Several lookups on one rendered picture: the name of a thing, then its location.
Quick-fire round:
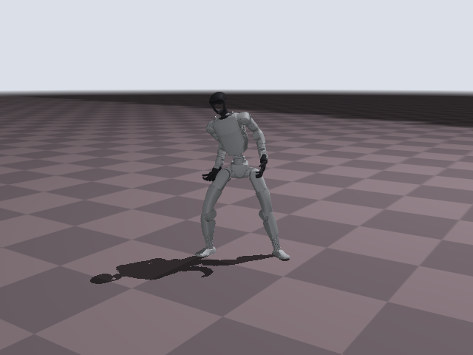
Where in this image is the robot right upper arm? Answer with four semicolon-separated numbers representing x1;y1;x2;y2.
206;121;223;149

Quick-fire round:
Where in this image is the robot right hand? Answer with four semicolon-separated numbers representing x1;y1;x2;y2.
202;167;222;181

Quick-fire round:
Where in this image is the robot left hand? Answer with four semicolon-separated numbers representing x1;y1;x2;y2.
256;154;268;178

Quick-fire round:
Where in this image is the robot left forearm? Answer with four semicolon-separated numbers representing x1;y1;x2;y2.
256;130;268;160

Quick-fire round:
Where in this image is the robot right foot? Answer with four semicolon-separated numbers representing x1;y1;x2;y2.
195;246;216;257

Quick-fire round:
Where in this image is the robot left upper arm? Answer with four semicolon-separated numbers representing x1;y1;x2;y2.
236;112;261;141

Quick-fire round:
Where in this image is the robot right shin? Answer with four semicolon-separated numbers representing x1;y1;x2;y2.
201;213;216;249

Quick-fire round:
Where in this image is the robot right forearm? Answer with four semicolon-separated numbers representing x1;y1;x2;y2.
214;147;227;169

